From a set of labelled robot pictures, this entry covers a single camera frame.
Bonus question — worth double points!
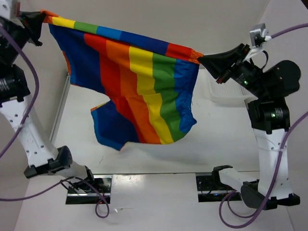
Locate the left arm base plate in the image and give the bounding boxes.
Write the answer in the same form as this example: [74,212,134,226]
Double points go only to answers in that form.
[65,175,113,205]

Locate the purple cable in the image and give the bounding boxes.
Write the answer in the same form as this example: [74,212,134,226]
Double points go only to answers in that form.
[218,23,308,229]
[0,25,110,218]

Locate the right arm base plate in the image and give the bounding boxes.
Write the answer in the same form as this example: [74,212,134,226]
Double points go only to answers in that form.
[195,173,233,203]

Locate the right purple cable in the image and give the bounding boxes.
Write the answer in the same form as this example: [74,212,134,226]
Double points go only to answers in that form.
[218,23,308,229]

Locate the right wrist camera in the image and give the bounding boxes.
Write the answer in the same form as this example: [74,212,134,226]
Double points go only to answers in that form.
[249,23,271,48]

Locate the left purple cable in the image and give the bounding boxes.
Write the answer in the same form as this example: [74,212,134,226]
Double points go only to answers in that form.
[0,25,110,218]

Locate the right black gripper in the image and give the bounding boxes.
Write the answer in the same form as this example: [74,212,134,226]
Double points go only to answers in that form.
[197,41,267,95]

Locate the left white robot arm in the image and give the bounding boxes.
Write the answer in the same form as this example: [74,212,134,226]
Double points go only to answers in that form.
[0,10,96,193]

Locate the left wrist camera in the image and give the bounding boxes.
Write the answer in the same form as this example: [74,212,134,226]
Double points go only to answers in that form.
[0,0,20,22]

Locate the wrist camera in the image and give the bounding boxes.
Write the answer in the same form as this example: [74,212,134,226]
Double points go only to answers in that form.
[0,0,20,22]
[249,23,271,48]

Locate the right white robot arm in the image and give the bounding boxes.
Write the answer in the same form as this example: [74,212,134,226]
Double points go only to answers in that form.
[198,44,301,210]

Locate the rainbow striped shorts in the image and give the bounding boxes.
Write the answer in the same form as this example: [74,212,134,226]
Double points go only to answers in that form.
[44,11,202,150]

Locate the white plastic basket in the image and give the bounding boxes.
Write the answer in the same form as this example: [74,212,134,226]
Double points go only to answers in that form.
[198,69,253,106]

